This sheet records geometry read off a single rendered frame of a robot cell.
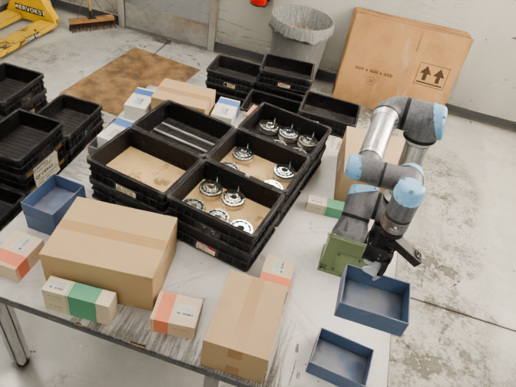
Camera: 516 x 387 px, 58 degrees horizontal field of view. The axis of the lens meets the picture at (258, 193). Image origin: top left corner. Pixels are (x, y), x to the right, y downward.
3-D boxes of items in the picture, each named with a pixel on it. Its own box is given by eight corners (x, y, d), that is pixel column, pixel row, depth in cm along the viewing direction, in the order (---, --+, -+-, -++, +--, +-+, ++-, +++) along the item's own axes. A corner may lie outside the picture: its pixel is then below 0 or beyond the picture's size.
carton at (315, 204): (354, 213, 225) (358, 205, 221) (354, 223, 221) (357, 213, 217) (305, 203, 226) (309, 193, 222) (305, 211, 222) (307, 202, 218)
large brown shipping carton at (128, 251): (176, 251, 193) (177, 217, 179) (153, 311, 170) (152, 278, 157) (83, 230, 193) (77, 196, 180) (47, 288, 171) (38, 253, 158)
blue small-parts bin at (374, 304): (402, 296, 145) (411, 282, 140) (400, 337, 134) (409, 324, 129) (340, 276, 147) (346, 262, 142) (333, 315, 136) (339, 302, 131)
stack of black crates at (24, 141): (31, 167, 297) (17, 107, 267) (74, 181, 293) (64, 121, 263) (-12, 207, 267) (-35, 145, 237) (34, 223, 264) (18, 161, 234)
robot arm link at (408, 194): (429, 180, 123) (426, 198, 117) (414, 211, 130) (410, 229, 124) (400, 170, 125) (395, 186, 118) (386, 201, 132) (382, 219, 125)
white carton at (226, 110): (219, 109, 276) (220, 96, 270) (238, 114, 275) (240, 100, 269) (209, 127, 261) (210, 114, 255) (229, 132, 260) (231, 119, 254)
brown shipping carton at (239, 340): (226, 295, 180) (229, 269, 169) (280, 311, 178) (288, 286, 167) (200, 364, 158) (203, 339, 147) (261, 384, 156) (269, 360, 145)
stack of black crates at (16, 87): (18, 119, 331) (3, 61, 301) (55, 130, 327) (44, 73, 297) (-23, 150, 301) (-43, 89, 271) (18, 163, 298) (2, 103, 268)
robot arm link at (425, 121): (374, 207, 197) (410, 90, 163) (409, 218, 193) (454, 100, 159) (368, 225, 188) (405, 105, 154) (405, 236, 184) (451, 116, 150)
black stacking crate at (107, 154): (202, 178, 212) (203, 158, 204) (164, 216, 191) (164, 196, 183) (130, 146, 221) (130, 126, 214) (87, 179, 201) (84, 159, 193)
